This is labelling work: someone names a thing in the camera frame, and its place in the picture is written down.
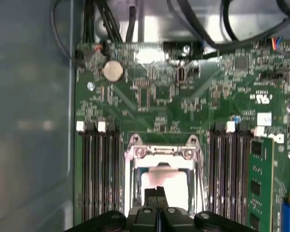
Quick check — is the green motherboard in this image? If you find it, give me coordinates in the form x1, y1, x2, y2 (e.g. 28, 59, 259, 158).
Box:
73, 40, 290, 232

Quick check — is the metal locking lever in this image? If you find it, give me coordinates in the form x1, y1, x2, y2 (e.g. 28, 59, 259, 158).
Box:
194, 145, 207, 201
123, 147, 137, 213

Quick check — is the thick black cable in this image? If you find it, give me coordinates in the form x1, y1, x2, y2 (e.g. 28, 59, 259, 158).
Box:
166, 0, 290, 50

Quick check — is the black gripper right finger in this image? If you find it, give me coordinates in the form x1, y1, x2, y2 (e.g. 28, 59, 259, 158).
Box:
158, 186, 257, 232

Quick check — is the black cable bundle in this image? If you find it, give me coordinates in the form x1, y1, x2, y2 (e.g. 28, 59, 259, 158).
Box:
83, 0, 123, 46

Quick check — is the multicolour wire connector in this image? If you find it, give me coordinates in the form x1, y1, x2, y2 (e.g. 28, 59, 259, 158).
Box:
270, 36, 283, 50

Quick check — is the green RAM stick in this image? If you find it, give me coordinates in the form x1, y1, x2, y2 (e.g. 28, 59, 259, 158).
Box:
246, 138, 276, 232

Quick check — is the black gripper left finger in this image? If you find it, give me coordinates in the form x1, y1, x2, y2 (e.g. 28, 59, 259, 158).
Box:
65, 186, 160, 232

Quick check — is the silver CPU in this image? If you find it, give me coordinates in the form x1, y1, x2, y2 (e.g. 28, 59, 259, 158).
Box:
139, 168, 190, 216

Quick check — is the metal socket cover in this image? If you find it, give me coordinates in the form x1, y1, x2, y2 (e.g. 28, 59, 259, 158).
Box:
130, 146, 201, 216

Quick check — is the white label sticker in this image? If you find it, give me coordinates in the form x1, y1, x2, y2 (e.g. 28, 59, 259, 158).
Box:
257, 112, 273, 127

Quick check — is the black open PC case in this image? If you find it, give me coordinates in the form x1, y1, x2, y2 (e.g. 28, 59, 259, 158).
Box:
0, 0, 290, 232

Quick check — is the silver coin battery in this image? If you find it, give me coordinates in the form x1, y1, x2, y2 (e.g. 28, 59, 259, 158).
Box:
103, 59, 125, 83

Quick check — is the CPU socket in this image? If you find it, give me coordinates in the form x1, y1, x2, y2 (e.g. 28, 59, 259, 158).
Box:
122, 132, 207, 217

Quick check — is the square black chip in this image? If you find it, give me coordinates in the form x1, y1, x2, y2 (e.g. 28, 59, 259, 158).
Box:
234, 57, 247, 70

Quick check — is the internal USB port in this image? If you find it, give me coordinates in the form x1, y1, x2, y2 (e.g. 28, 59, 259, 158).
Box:
176, 67, 186, 84

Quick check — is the thin grey cable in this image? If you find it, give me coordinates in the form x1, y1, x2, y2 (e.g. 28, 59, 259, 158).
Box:
50, 0, 79, 65

